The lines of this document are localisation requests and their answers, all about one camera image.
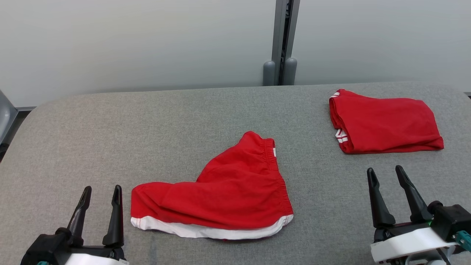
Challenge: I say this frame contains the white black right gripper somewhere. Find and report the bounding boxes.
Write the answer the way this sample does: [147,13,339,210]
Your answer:
[367,165,458,262]

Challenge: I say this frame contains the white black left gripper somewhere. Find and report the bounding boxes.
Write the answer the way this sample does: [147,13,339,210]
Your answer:
[63,185,129,265]

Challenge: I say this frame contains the red white basketball jersey shirt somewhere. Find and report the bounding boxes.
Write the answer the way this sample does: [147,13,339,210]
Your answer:
[329,89,445,154]

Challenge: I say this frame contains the red shorts with white trim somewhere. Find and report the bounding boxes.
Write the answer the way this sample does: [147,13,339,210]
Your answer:
[130,131,294,241]

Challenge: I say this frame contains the grey angled side panel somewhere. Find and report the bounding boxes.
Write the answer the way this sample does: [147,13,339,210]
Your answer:
[0,90,18,146]

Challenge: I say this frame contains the teal-plug right camera cable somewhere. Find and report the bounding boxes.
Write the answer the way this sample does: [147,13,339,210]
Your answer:
[454,231,471,252]

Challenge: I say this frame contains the grey rounded post cap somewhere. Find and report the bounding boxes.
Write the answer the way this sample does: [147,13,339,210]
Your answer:
[283,58,298,86]
[263,61,276,86]

